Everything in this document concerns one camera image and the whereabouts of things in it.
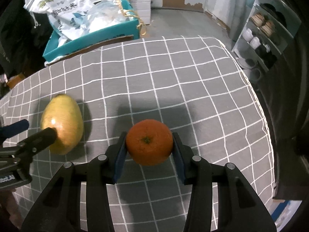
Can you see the small tangerine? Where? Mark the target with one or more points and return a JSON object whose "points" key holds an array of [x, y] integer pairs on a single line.
{"points": [[149, 142]]}

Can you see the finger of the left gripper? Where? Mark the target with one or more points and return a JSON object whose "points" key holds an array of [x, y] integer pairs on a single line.
{"points": [[14, 129], [27, 148]]}

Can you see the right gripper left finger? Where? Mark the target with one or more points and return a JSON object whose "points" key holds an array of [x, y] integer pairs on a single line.
{"points": [[58, 206]]}

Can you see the person's hand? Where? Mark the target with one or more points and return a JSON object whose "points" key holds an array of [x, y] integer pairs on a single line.
{"points": [[11, 219]]}

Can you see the grey checked tablecloth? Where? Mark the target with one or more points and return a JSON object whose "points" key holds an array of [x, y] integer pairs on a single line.
{"points": [[219, 176]]}

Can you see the white printed rice bag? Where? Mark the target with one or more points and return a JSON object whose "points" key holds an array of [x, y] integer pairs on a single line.
{"points": [[68, 18]]}

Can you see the teal plastic crate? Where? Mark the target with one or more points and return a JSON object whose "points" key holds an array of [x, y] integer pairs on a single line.
{"points": [[128, 29]]}

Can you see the shoe rack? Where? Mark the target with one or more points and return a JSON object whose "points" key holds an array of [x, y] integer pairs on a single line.
{"points": [[269, 28]]}

